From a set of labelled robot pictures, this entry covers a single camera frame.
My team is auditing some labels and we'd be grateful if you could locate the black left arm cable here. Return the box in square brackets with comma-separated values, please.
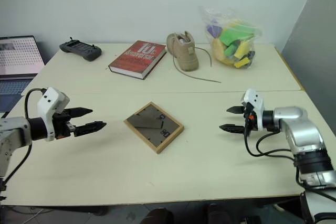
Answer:
[0, 89, 45, 190]

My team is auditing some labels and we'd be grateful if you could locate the tan suede boot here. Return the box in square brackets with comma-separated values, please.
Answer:
[166, 30, 223, 84]

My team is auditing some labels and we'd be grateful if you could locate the red hardcover book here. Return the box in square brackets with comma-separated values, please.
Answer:
[108, 40, 167, 80]

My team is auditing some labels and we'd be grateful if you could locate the dark rounded shape under table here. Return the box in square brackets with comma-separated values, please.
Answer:
[143, 207, 174, 224]

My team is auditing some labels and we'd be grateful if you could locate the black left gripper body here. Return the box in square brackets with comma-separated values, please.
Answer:
[53, 111, 77, 140]

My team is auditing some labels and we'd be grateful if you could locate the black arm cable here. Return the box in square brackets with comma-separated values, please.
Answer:
[0, 89, 45, 190]
[244, 126, 336, 202]

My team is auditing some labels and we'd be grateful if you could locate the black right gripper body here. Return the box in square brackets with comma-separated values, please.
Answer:
[243, 102, 257, 135]

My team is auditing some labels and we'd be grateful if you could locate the wooden square clock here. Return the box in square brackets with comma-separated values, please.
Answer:
[123, 101, 185, 154]

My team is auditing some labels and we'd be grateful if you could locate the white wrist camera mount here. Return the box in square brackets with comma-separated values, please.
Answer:
[37, 87, 70, 142]
[240, 89, 266, 131]

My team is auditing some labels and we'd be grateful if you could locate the laptop computer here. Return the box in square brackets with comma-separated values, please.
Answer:
[0, 35, 46, 113]

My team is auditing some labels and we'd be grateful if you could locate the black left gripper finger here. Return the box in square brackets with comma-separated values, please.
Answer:
[64, 107, 93, 119]
[73, 121, 107, 137]

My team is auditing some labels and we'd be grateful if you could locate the clear bag of coloured blocks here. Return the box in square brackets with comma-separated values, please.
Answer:
[198, 5, 263, 69]

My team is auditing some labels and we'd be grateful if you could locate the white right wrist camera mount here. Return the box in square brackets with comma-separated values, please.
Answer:
[240, 89, 266, 131]

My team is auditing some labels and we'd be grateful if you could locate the black handheld controller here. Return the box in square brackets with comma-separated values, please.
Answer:
[59, 37, 102, 62]

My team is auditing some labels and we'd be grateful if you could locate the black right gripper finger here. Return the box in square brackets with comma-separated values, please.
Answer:
[226, 105, 246, 116]
[219, 123, 246, 134]

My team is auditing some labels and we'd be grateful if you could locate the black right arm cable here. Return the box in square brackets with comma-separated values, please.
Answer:
[244, 126, 336, 202]

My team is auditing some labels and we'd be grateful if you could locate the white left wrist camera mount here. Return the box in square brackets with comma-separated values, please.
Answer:
[37, 87, 70, 142]

